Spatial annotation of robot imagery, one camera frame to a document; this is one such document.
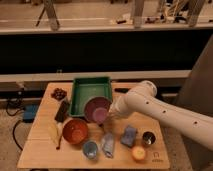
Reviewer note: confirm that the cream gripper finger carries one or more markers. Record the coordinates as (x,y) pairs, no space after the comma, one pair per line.
(107,120)

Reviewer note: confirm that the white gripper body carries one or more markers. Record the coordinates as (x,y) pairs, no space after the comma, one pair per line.
(117,109)

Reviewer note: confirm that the purple bowl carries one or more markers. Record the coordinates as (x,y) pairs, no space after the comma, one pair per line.
(96,109)

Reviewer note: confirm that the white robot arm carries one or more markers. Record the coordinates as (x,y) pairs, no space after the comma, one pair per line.
(142,99)

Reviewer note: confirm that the green plastic tray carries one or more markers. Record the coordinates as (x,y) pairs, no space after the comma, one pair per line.
(84,89)

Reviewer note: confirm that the blue sponge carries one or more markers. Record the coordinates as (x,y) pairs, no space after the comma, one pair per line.
(129,135)

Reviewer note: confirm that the small blue cup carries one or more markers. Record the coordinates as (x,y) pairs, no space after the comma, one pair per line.
(90,150)

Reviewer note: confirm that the orange bowl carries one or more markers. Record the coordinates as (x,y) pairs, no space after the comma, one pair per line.
(75,131)

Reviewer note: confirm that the small metal cup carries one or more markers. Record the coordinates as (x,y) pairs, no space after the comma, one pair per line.
(148,138)

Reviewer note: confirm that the yellow round fruit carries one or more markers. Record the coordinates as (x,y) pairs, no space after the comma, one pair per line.
(138,153)

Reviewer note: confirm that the black rectangular block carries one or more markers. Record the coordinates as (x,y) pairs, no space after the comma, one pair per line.
(62,112)

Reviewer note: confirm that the dark grape bunch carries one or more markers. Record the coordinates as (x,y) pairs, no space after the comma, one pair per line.
(59,94)

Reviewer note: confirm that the yellow banana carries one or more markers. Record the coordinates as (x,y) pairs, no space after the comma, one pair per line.
(55,133)

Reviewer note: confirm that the blue power box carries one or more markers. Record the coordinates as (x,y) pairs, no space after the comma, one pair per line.
(30,113)

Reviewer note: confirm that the black handled knife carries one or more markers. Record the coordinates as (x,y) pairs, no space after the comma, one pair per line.
(122,90)

